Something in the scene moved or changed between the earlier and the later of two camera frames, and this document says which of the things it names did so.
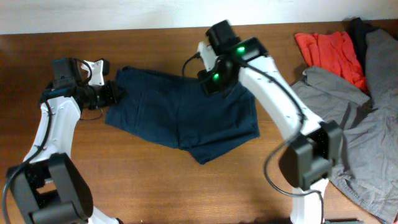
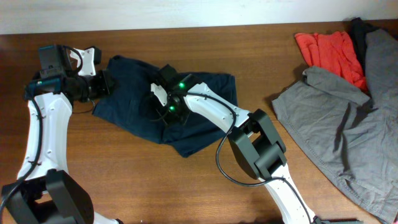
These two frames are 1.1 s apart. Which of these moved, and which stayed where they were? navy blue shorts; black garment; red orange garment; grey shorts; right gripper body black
Moved: right gripper body black; navy blue shorts
Stayed: black garment; grey shorts; red orange garment
